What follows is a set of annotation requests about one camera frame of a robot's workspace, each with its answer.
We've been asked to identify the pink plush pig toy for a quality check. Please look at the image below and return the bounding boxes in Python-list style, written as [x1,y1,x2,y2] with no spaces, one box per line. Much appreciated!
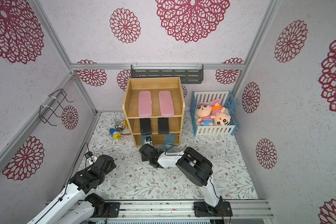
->
[195,99,221,126]

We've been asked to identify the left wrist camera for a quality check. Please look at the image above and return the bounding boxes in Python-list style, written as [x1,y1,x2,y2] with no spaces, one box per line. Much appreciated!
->
[85,152,97,167]

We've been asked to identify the grey plush keychain toy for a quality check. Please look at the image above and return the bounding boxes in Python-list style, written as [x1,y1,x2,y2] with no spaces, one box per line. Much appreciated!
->
[114,120,128,133]

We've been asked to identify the wooden three-tier shelf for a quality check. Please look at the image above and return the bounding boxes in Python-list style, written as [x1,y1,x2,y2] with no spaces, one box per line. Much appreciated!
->
[122,77,185,147]

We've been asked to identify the blue yellow keychain toy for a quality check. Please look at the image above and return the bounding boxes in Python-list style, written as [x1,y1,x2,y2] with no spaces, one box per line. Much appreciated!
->
[109,128,131,140]

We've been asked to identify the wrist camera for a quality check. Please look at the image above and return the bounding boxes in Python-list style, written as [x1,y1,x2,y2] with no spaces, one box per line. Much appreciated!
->
[145,135,152,145]
[85,152,97,167]

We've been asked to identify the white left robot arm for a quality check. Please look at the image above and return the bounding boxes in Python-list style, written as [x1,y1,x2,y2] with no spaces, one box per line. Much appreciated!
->
[29,155,116,224]

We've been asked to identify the blue white toy crate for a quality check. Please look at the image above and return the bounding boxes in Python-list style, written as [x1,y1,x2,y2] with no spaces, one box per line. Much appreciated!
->
[190,91,238,136]

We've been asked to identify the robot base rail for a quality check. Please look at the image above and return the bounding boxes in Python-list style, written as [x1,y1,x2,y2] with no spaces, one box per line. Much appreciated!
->
[82,199,277,224]

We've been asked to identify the aluminium frame rails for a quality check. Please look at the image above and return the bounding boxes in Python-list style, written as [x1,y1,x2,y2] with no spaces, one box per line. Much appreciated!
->
[0,0,281,224]

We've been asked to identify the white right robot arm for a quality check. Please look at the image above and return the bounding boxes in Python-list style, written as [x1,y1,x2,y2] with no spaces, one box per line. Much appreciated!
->
[139,144,223,208]

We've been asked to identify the pink pencil case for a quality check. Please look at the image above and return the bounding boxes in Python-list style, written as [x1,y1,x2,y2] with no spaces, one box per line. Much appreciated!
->
[159,91,175,118]
[138,91,152,118]

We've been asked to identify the orange striped plush toy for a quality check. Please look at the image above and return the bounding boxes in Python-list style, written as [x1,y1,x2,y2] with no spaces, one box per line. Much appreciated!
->
[211,103,231,126]

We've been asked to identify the grey wall-mounted rack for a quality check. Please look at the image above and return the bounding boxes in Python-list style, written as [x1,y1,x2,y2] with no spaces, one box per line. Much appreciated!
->
[131,64,203,84]

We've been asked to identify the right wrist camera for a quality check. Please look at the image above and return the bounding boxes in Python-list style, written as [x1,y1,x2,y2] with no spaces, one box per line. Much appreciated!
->
[145,135,152,145]

